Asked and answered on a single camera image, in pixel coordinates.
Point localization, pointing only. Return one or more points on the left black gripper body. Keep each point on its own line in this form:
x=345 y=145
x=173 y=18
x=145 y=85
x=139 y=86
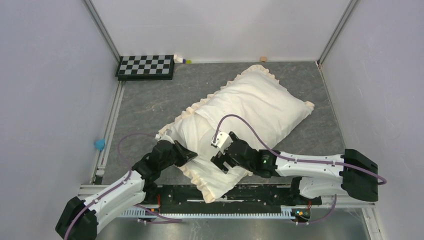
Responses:
x=164 y=164

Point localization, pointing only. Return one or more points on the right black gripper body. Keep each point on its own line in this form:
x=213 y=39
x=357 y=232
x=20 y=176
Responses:
x=250 y=167

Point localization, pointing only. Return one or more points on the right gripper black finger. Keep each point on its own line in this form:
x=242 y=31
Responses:
x=222 y=161
x=233 y=136

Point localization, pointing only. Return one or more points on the grey cream ruffled pillowcase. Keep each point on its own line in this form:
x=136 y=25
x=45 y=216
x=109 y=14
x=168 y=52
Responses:
x=255 y=106

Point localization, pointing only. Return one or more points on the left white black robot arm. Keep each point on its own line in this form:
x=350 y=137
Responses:
x=83 y=219

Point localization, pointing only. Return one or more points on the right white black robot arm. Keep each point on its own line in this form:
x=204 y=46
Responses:
x=349 y=174

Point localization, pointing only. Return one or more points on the blue small object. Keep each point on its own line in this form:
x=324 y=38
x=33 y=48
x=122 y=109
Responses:
x=100 y=144

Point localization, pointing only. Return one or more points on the black white checkerboard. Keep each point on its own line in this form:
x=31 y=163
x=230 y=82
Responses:
x=145 y=68

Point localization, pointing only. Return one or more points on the small white block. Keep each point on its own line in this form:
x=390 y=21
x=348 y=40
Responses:
x=178 y=59

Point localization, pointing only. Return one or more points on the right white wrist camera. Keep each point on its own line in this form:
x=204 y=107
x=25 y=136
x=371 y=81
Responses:
x=221 y=141

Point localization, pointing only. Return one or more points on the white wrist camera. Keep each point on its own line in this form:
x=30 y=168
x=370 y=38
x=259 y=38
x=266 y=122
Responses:
x=221 y=141
x=164 y=135

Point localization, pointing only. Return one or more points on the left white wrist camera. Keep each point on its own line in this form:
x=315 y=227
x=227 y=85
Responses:
x=164 y=135

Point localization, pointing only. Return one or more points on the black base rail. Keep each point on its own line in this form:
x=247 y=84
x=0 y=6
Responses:
x=243 y=198

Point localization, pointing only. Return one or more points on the white toothed cable tray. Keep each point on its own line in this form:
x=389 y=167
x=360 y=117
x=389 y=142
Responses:
x=283 y=213

